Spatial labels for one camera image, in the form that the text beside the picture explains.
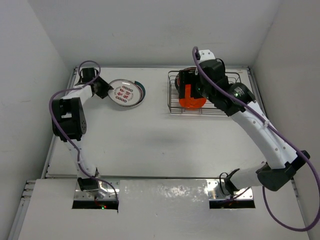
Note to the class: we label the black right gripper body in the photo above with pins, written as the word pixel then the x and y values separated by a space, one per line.
pixel 199 90

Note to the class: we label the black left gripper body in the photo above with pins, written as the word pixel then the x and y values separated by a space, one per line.
pixel 103 88

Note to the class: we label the white plate red characters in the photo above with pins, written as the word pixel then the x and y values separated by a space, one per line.
pixel 125 93

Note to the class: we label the white plate teal rim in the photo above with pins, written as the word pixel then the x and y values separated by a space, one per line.
pixel 142 91

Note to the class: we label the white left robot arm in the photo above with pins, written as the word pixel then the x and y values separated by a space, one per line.
pixel 69 123

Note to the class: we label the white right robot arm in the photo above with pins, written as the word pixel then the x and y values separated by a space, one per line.
pixel 282 160

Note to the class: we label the white plate dark red rim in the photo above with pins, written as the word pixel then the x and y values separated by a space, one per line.
pixel 178 80

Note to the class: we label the orange plastic plate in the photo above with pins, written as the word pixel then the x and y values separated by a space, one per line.
pixel 191 102

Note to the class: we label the metal wire dish rack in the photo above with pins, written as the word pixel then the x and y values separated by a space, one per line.
pixel 173 100

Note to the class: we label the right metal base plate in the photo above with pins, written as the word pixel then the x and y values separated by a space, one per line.
pixel 216 191

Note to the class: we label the metal base plate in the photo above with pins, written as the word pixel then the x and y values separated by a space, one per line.
pixel 104 193
pixel 216 191

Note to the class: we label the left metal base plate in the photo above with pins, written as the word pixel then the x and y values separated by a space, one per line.
pixel 104 193

